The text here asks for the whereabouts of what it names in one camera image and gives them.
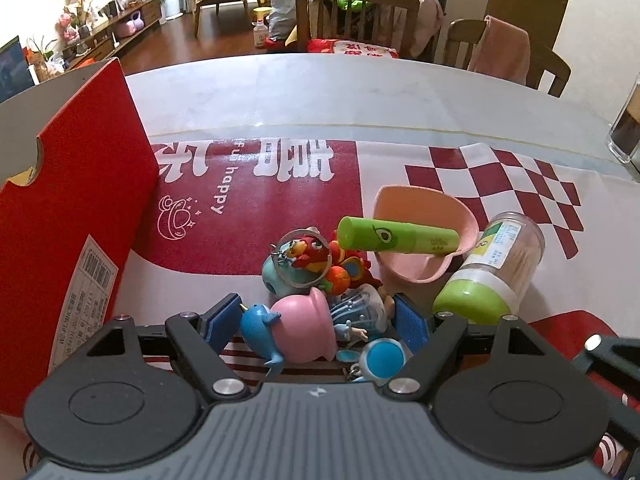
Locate pink pot toy figure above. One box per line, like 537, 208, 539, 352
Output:
269, 283, 396, 365

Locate green tube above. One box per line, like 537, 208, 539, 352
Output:
336, 217, 460, 255

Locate red parrot keychain toy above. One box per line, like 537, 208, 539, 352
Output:
270, 226, 382, 297

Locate blue whale toy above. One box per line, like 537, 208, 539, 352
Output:
240, 304, 284, 377

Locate teal egg-shaped case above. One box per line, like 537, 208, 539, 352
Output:
262, 243, 307, 298

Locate toothpick jar green lid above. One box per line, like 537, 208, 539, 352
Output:
433, 211, 546, 325

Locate red white printed mat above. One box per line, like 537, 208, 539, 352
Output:
114, 138, 639, 352

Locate pink heart-shaped bowl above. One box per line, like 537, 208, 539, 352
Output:
372, 185, 480, 285

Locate red cardboard box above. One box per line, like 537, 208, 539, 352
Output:
1, 60, 158, 418

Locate glass jar dark contents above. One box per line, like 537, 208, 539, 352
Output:
606, 78, 640, 164

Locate chair with pink towel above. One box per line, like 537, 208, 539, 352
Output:
442, 15, 572, 98

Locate wooden tv cabinet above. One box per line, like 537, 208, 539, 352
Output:
62, 0, 162, 70

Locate red seat cushion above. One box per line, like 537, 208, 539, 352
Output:
307, 39, 399, 58

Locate wooden dining chair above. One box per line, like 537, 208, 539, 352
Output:
295, 0, 420, 58

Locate blue round keychain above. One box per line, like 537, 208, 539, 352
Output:
336, 338, 408, 386

